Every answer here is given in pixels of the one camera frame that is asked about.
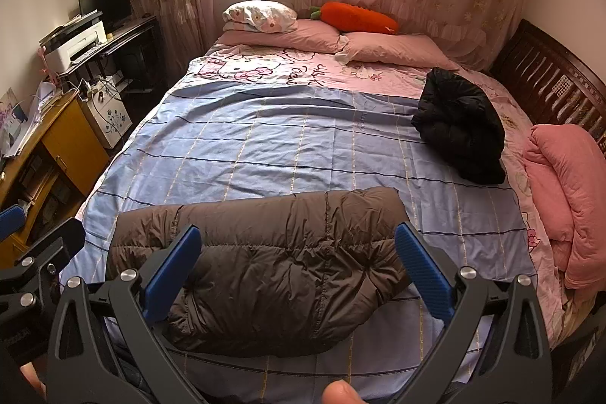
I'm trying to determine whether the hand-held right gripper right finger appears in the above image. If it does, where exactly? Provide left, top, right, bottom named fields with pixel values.
left=394, top=221, right=554, bottom=404

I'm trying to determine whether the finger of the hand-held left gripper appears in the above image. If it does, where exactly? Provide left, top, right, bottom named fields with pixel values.
left=0, top=204, right=28, bottom=244
left=13, top=218, right=87, bottom=291

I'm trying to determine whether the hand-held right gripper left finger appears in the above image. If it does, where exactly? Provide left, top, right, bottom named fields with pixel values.
left=46, top=224, right=204, bottom=404

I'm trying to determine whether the brown down jacket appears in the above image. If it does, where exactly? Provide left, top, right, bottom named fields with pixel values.
left=105, top=186, right=412, bottom=358

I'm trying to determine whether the person's left hand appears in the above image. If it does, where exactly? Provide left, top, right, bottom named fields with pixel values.
left=19, top=361, right=48, bottom=400

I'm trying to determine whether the person's right hand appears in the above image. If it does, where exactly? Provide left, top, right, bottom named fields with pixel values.
left=322, top=379, right=363, bottom=404

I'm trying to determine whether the yellow wooden cabinet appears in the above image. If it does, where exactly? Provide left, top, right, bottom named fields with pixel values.
left=0, top=92, right=112, bottom=270

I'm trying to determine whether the pile of papers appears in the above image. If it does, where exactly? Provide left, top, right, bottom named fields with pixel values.
left=0, top=82, right=64, bottom=159

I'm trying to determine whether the white flower print cabinet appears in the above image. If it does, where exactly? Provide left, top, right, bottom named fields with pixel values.
left=78, top=75, right=133, bottom=149

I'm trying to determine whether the blue checked bed sheet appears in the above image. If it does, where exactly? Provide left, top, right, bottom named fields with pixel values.
left=59, top=80, right=545, bottom=404

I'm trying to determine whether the white power strip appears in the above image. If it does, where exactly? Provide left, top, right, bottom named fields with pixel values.
left=78, top=80, right=109, bottom=97

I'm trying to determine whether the black down jacket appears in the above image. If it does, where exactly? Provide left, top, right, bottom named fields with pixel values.
left=411, top=67, right=507, bottom=184

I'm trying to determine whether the folded pink quilt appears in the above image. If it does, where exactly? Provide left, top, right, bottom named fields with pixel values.
left=523, top=124, right=606, bottom=291

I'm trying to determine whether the white printer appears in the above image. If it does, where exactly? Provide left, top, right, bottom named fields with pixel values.
left=39, top=10, right=109, bottom=73

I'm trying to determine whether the dark computer desk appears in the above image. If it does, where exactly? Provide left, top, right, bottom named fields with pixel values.
left=57, top=15, right=162, bottom=102

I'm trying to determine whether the pink pillow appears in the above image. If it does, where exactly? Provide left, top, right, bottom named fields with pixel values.
left=338, top=31, right=460, bottom=71
left=219, top=18, right=344, bottom=55

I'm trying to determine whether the black computer monitor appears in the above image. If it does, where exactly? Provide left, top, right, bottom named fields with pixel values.
left=78, top=0, right=133, bottom=33

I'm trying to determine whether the dark wooden headboard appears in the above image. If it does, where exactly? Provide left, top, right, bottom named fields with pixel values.
left=487, top=18, right=606, bottom=386

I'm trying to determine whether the pink printed bed sheet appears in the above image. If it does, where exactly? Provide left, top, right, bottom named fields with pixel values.
left=182, top=37, right=597, bottom=338

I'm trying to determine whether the orange carrot plush pillow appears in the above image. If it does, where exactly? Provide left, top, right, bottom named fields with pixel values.
left=308, top=2, right=399, bottom=36

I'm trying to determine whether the white floral pillow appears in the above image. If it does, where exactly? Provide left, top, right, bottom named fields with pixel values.
left=222, top=0, right=299, bottom=33

